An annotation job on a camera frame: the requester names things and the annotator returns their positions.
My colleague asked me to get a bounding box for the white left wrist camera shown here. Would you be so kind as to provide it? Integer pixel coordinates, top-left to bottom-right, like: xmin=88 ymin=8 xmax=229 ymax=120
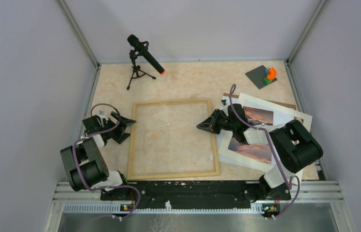
xmin=96 ymin=110 xmax=109 ymax=125

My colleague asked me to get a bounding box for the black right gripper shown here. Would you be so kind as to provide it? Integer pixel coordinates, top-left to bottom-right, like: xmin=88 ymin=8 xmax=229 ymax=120
xmin=197 ymin=109 xmax=236 ymax=135

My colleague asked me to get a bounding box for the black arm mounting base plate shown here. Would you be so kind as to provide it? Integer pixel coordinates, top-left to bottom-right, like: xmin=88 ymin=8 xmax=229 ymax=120
xmin=100 ymin=180 xmax=291 ymax=209

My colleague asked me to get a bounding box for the sunset cloud photo print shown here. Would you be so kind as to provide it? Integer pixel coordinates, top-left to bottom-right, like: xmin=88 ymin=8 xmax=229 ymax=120
xmin=228 ymin=106 xmax=274 ymax=164

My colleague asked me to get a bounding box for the black microphone orange tip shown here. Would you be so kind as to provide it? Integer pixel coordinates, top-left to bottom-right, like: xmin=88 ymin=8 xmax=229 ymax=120
xmin=127 ymin=34 xmax=165 ymax=75

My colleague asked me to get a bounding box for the grey building brick baseplate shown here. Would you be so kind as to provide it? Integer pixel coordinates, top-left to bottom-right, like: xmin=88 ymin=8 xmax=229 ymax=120
xmin=245 ymin=65 xmax=277 ymax=89

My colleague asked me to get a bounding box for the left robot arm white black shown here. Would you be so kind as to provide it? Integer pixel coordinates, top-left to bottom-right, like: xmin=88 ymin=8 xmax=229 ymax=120
xmin=60 ymin=112 xmax=136 ymax=191

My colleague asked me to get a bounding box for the white mat board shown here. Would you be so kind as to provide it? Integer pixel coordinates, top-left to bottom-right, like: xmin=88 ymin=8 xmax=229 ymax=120
xmin=234 ymin=103 xmax=312 ymax=187

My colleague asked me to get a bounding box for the colourful toy brick stack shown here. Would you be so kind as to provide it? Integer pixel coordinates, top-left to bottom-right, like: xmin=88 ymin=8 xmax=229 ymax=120
xmin=263 ymin=68 xmax=277 ymax=85

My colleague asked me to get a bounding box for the brown cardboard backing board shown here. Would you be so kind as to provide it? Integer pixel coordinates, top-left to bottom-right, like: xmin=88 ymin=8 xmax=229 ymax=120
xmin=223 ymin=93 xmax=297 ymax=110

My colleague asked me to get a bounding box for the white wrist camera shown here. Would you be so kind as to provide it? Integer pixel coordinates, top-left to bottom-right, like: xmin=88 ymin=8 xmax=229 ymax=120
xmin=221 ymin=98 xmax=230 ymax=108
xmin=96 ymin=110 xmax=109 ymax=125

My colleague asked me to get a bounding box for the black mini tripod stand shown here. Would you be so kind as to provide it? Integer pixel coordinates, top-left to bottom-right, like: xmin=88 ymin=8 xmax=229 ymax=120
xmin=127 ymin=50 xmax=156 ymax=90

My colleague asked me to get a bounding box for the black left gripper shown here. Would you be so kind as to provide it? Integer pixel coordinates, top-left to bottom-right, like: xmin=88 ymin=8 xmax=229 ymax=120
xmin=100 ymin=111 xmax=136 ymax=144

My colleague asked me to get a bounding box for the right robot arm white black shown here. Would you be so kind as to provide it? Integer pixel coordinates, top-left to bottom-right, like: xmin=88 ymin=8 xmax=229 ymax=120
xmin=196 ymin=103 xmax=323 ymax=199

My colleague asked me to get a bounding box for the white paper sheet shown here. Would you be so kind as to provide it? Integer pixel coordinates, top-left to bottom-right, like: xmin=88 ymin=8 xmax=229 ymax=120
xmin=217 ymin=94 xmax=294 ymax=172

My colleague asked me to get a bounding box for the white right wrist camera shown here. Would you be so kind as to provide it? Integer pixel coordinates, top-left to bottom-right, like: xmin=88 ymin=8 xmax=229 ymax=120
xmin=221 ymin=98 xmax=230 ymax=108

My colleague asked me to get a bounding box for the aluminium front rail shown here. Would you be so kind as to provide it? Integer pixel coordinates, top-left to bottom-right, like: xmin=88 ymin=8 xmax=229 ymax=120
xmin=51 ymin=181 xmax=344 ymax=215

